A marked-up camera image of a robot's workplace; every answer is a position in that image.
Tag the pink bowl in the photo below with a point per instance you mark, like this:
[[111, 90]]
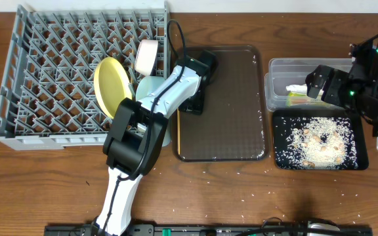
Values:
[[146, 56]]

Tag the brown serving tray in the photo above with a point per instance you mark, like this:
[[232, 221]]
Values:
[[234, 124]]

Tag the wooden chopstick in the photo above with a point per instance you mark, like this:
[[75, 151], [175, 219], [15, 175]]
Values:
[[178, 132]]

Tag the grey dishwasher rack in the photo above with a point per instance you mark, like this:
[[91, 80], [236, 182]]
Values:
[[47, 97]]

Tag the light blue bowl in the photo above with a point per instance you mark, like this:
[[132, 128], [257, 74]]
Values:
[[147, 85]]

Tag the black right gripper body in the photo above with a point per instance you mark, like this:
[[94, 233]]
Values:
[[341, 90]]

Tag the green snack wrapper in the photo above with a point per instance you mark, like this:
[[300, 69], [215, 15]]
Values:
[[296, 99]]

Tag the clear plastic bin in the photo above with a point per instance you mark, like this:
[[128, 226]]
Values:
[[293, 71]]

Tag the black waste tray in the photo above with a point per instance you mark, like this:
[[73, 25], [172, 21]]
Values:
[[362, 155]]

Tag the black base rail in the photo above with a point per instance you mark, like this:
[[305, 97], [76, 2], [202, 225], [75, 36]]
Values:
[[148, 230]]

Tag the white napkin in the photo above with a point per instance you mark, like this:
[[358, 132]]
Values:
[[297, 89]]

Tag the rice and nuts waste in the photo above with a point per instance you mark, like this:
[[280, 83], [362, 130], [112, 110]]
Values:
[[323, 143]]

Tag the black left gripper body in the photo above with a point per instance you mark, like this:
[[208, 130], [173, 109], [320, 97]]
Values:
[[195, 99]]

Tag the yellow plate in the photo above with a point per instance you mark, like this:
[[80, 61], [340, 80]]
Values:
[[111, 85]]

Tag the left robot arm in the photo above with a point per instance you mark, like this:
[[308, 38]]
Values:
[[134, 142]]

